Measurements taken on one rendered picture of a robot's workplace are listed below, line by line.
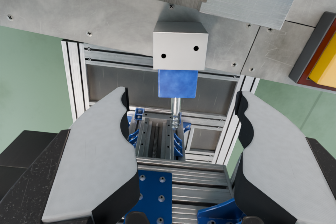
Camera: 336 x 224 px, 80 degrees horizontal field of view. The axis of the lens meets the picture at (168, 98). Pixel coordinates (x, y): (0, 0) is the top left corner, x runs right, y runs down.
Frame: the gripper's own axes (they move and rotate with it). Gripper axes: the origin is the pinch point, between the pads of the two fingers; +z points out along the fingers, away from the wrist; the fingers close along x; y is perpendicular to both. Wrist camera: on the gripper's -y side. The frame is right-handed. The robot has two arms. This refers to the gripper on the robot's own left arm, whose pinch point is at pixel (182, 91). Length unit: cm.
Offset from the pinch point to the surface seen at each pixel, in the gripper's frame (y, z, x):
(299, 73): 3.3, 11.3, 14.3
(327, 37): -1.0, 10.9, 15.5
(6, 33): 20, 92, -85
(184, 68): 1.5, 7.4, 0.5
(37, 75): 43, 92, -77
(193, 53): -0.1, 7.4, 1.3
